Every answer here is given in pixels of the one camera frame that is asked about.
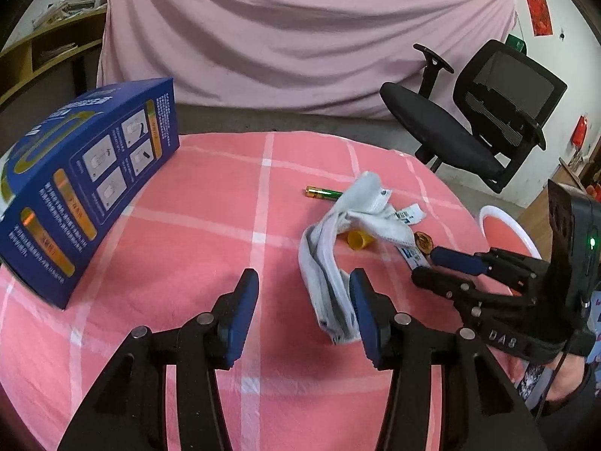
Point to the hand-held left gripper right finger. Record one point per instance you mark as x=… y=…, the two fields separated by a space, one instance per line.
x=366 y=319

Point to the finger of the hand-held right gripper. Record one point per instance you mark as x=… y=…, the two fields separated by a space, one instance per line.
x=436 y=279
x=455 y=260

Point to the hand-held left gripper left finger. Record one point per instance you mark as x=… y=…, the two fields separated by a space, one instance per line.
x=239 y=319

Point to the white blue printed sachet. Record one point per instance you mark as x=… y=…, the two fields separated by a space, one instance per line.
x=409 y=213
x=414 y=256

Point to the gold foil coin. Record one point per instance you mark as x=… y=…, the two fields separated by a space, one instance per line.
x=422 y=242

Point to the orange plastic bin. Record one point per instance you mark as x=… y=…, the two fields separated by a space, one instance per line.
x=500 y=232

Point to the white grey cloth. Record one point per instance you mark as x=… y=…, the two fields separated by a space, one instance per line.
x=324 y=263

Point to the yellow plastic cap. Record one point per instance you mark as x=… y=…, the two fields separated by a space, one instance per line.
x=359 y=239

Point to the green gold battery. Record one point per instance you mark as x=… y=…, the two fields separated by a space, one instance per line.
x=324 y=192

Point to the person's right forearm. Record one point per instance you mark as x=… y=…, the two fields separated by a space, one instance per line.
x=570 y=378

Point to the wooden cabinet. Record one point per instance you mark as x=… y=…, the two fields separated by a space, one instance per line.
x=537 y=206

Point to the pink checked blanket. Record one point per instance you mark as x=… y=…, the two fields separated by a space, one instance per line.
x=188 y=244

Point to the black office chair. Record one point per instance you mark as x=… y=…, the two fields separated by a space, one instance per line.
x=436 y=127

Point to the red hanging ornament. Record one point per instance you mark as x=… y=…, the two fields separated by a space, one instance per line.
x=580 y=130

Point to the blue cardboard box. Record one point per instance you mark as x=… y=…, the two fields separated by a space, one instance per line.
x=94 y=174

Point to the green tag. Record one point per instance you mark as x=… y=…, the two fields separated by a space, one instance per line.
x=516 y=43

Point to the pink hanging sheet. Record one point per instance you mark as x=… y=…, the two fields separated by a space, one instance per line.
x=281 y=33

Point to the wooden shelf unit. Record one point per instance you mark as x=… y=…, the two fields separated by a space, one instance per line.
x=28 y=51

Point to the stack of books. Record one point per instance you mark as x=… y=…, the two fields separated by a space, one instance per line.
x=70 y=4

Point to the red paper wall decoration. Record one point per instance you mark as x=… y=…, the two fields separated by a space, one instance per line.
x=537 y=14

